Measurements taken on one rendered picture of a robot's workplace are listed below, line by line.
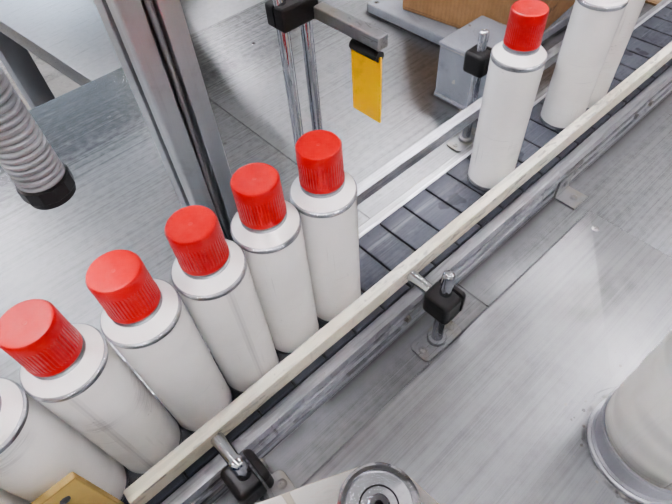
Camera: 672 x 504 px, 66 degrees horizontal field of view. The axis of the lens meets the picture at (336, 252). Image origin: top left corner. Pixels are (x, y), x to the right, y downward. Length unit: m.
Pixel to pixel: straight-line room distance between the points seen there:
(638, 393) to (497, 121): 0.29
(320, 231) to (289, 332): 0.11
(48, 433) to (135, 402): 0.05
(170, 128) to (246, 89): 0.46
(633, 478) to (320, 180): 0.32
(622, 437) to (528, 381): 0.10
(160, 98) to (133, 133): 0.43
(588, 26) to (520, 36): 0.15
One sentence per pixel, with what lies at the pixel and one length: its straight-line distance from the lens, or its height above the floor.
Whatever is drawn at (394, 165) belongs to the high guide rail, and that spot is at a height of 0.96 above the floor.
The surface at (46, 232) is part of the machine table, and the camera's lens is 0.77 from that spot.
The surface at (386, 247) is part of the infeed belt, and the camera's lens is 0.56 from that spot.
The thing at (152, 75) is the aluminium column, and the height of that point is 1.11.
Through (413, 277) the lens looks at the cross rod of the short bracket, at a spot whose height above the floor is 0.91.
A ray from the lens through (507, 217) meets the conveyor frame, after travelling 0.61.
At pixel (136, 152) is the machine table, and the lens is 0.83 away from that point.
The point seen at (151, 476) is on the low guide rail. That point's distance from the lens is 0.45.
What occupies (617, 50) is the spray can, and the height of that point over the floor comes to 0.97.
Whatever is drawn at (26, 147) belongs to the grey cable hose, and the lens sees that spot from 0.37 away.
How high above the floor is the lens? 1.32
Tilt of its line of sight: 52 degrees down
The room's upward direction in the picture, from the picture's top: 5 degrees counter-clockwise
